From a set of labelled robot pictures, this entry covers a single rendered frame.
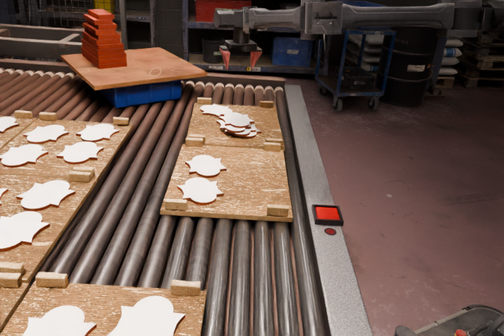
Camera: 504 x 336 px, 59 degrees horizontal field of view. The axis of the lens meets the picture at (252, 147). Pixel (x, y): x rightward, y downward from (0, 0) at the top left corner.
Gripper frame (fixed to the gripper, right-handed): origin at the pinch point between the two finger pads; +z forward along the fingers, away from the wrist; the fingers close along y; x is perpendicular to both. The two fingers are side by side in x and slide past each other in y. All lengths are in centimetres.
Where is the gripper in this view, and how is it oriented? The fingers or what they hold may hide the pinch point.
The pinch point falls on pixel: (239, 67)
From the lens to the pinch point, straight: 163.9
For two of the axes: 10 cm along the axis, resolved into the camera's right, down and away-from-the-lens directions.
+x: -3.4, -4.4, 8.3
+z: -0.7, 8.9, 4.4
